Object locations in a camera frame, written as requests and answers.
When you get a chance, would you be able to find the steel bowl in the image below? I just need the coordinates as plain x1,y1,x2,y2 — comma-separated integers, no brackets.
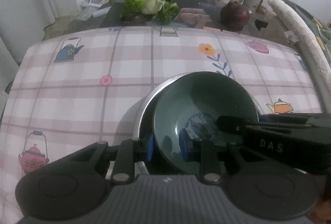
132,72,264,175

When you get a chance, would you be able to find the green ceramic bowl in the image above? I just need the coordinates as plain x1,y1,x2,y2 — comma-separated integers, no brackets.
153,72,258,174

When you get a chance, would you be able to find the white rolled mattress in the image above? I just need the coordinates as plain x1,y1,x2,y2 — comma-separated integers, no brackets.
267,0,331,100

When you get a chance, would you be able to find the green patterned pillow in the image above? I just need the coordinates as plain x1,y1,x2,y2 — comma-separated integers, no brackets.
312,17,330,51

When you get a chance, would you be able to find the dark low table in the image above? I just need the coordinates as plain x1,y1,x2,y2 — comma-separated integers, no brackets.
100,0,272,36

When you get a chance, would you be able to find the red cabbage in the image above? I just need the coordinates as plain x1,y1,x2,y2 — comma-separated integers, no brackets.
220,0,250,31

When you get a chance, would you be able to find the green leafy lettuce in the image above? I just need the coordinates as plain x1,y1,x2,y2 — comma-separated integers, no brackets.
122,0,180,25

